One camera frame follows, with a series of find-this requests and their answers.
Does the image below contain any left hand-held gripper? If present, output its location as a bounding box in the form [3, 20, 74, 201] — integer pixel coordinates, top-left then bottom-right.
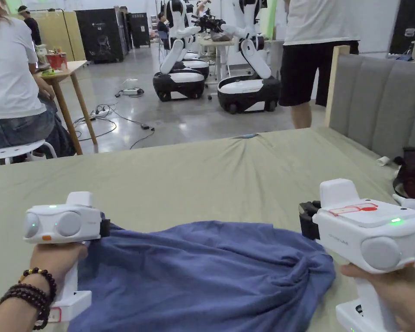
[23, 192, 111, 321]

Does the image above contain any wooden table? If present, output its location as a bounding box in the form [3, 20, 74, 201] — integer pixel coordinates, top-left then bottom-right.
[34, 45, 98, 156]

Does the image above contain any bed with pale green sheet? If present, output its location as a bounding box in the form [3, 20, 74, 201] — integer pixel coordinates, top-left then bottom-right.
[0, 126, 415, 332]

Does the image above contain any person's left hand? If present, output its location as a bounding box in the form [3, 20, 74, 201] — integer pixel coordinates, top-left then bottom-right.
[30, 242, 89, 305]

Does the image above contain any small black cabinet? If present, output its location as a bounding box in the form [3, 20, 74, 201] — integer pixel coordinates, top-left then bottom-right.
[129, 12, 151, 49]

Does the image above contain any white round stool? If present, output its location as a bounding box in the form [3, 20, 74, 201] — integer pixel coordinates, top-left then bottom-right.
[0, 138, 58, 165]

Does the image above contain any person's right hand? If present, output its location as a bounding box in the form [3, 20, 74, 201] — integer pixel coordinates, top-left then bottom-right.
[342, 262, 415, 332]

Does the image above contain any dark blue shirt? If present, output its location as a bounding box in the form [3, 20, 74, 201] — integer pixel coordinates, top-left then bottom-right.
[67, 220, 337, 332]

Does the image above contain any white and black wheeled robot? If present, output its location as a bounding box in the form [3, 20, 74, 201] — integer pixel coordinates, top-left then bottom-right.
[153, 0, 212, 102]
[193, 0, 282, 115]

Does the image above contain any white-legged table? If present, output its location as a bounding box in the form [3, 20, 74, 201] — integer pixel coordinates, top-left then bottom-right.
[196, 32, 236, 82]

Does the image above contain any grey padded headboard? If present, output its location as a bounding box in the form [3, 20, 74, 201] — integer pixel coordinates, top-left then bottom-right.
[325, 45, 415, 160]

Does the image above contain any black floor cable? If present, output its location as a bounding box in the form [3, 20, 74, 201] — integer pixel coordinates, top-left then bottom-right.
[72, 103, 156, 150]

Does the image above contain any large black cabinet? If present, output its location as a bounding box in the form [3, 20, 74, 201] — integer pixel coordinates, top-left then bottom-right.
[74, 8, 131, 64]

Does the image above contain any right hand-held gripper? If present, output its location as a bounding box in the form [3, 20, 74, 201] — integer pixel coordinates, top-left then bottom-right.
[299, 179, 415, 332]

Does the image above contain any black flight case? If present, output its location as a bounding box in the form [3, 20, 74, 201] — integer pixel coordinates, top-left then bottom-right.
[389, 0, 415, 54]

